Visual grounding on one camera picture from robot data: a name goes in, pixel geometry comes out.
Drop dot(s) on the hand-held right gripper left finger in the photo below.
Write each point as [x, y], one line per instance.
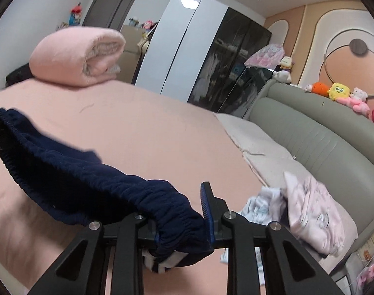
[128, 236]

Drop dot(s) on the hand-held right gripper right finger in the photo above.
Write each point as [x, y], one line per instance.
[207, 209]

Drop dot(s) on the navy blue pants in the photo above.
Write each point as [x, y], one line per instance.
[82, 184]

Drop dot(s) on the white patterned garment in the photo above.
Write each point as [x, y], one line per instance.
[260, 206]

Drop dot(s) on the dark cloth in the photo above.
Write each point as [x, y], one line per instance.
[19, 73]

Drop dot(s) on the beige blanket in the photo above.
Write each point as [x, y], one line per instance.
[257, 141]

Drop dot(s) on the rolled pink blanket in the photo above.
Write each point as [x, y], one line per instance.
[67, 55]

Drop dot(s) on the light pink garment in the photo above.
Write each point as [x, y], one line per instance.
[313, 215]

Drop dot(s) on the pink bed sheet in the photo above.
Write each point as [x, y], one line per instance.
[128, 123]

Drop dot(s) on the grey padded headboard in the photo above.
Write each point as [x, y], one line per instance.
[313, 135]

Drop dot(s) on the red and blue plush toy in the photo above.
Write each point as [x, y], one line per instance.
[76, 13]

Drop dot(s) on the black glass wardrobe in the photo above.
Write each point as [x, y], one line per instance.
[224, 67]

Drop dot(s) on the beige cabinet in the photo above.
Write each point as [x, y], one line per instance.
[130, 46]

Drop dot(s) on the white wardrobe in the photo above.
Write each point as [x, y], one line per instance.
[174, 52]

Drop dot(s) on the dark brown door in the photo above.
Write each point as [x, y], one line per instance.
[104, 9]

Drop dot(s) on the pink printed cloth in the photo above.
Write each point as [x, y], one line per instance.
[265, 56]

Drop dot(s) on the orange carrot plush toy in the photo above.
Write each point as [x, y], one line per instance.
[319, 88]

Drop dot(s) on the yellow and white plush toy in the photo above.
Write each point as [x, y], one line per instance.
[286, 63]

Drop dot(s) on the pink printed bag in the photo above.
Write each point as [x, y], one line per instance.
[371, 264]

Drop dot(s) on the yellow sponge plush toy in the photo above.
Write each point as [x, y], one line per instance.
[340, 91]

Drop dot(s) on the pink rabbit plush toy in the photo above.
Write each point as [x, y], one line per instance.
[357, 107]

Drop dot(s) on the white cat plush toy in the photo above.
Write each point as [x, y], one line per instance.
[359, 93]

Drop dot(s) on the grey round wall disc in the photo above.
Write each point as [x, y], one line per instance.
[359, 46]

